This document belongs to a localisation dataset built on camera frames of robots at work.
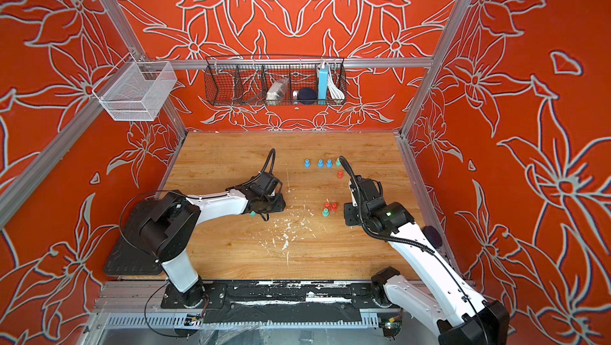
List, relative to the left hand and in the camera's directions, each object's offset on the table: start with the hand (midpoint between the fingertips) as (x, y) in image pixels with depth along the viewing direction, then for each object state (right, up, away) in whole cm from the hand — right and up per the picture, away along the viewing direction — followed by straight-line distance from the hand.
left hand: (285, 204), depth 93 cm
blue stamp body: (+9, +16, +12) cm, 21 cm away
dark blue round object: (+9, +44, +4) cm, 45 cm away
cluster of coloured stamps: (+17, -1, -3) cm, 17 cm away
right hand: (+21, +2, -16) cm, 27 cm away
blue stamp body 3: (+19, +16, +11) cm, 27 cm away
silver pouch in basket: (-3, +46, 0) cm, 46 cm away
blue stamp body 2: (+15, +16, +11) cm, 24 cm away
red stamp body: (+23, +11, +8) cm, 27 cm away
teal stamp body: (+23, +16, +13) cm, 31 cm away
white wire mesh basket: (-59, +44, -3) cm, 74 cm away
